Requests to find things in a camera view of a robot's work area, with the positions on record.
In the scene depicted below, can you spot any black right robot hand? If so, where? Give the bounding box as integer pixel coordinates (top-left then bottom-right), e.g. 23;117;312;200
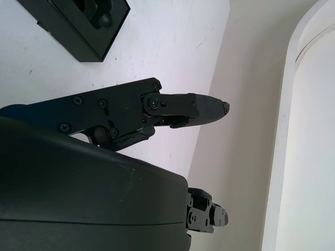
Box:
0;77;231;251

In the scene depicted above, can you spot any black camera box base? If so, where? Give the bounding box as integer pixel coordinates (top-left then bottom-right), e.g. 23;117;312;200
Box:
18;0;131;63

